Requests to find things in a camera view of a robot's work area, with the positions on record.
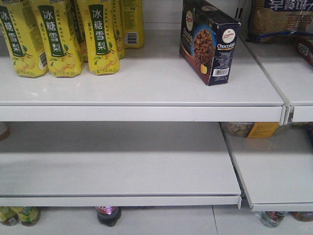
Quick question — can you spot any dark cola bottle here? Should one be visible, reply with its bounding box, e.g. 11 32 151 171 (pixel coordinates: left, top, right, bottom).
95 206 121 227

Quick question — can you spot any white supermarket shelf unit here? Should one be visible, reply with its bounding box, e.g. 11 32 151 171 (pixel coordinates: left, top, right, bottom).
0 0 313 235

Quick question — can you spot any red snack pack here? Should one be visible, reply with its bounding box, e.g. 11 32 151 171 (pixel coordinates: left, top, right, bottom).
295 37 313 67

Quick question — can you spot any green tea bottle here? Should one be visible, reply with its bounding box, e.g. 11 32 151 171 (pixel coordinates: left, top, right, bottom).
11 207 41 227

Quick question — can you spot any yellow pear drink bottle rear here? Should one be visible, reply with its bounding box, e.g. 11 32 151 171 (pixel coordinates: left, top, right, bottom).
121 0 145 48

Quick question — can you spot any dark blue Chocofello cookie box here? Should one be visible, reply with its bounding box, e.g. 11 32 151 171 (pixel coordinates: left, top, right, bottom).
179 0 241 86

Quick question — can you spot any yellow pear drink bottle left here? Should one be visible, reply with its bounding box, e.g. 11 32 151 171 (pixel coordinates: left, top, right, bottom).
0 0 48 78

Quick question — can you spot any yellow pear drink bottle right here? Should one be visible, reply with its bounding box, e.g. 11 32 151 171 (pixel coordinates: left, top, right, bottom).
77 0 120 75

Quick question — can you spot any clear water bottle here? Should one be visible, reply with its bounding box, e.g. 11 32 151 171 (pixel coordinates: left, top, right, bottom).
261 211 288 228

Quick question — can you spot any blue breakfast biscuit bag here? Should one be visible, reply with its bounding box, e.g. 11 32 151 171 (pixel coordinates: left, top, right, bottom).
248 0 313 43

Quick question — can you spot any yellow label nut jar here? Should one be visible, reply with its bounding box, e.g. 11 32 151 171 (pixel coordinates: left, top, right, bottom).
220 122 279 138

